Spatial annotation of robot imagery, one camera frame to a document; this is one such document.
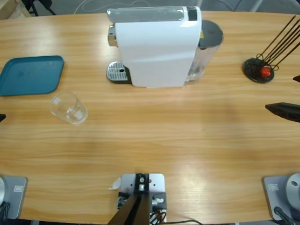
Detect red coffee capsule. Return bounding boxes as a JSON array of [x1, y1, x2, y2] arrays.
[[260, 65, 272, 78]]

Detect clear glass cup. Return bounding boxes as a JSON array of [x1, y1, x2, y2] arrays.
[[48, 91, 89, 127]]

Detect white capsule coffee machine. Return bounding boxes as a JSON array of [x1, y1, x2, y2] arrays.
[[106, 6, 203, 89]]

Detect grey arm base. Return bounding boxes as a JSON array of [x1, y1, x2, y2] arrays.
[[262, 172, 300, 221], [0, 176, 28, 220]]

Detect black capsule holder with rods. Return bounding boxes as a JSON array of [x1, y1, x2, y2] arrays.
[[242, 15, 300, 84]]

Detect teal plastic tray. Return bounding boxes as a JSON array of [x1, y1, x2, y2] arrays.
[[0, 55, 65, 97]]

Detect clear water tank black lid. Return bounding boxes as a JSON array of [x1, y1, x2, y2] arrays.
[[185, 20, 225, 83]]

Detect beige wooden crate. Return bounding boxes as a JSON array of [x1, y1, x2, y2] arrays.
[[0, 0, 31, 21]]

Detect black chair legs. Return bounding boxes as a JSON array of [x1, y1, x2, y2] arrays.
[[22, 0, 57, 16]]

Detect metal drip tray grate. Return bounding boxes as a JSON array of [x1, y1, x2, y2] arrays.
[[106, 61, 132, 84]]

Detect white tape piece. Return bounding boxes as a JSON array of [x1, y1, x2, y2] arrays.
[[107, 177, 122, 191]]

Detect white mounting block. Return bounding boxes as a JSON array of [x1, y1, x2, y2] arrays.
[[117, 172, 168, 223]]

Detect black base cable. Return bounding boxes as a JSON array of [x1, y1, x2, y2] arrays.
[[273, 206, 297, 225], [0, 202, 11, 221]]

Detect white floor cable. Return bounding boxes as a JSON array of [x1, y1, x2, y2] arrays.
[[74, 0, 152, 14]]

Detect thin black cable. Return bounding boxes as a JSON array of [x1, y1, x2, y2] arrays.
[[164, 219, 203, 225]]

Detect orange wire bundle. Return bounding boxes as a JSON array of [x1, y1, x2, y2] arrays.
[[150, 209, 167, 225]]

